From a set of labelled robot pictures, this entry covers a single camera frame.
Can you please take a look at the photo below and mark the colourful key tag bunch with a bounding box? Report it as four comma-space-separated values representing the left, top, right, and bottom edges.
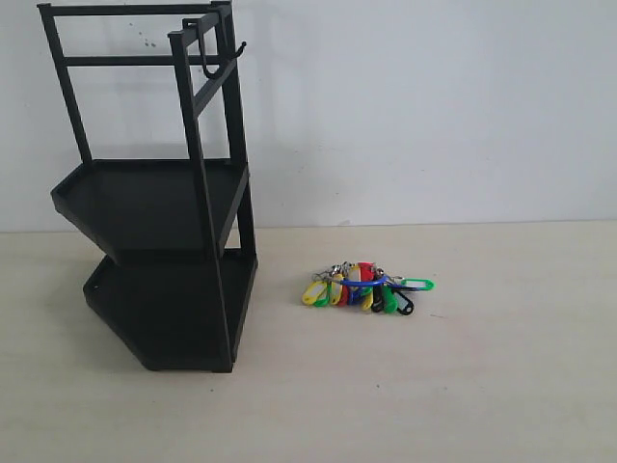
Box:
301, 261, 435, 316

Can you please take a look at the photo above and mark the black two-tier metal rack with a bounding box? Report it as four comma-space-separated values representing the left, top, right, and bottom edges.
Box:
38, 1, 258, 372

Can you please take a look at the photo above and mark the black S hook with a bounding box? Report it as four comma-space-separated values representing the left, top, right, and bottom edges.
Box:
199, 13, 249, 78

